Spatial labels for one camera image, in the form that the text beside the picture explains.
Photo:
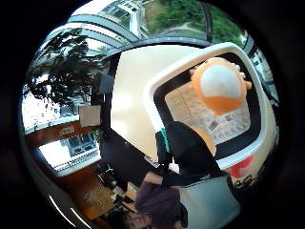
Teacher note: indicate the printed paper sheet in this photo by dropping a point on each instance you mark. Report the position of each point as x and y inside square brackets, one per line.
[187, 108]

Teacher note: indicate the the person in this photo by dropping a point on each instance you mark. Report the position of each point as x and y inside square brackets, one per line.
[155, 200]

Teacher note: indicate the white box with black inside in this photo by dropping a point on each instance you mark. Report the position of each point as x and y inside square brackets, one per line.
[152, 95]

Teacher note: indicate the orange and white soft toy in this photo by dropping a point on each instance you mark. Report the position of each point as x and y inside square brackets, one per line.
[219, 86]

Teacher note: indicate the brown cardboard sign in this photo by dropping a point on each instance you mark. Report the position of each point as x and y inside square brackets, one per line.
[90, 116]

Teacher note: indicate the green tree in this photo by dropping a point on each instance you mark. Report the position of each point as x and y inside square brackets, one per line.
[63, 70]

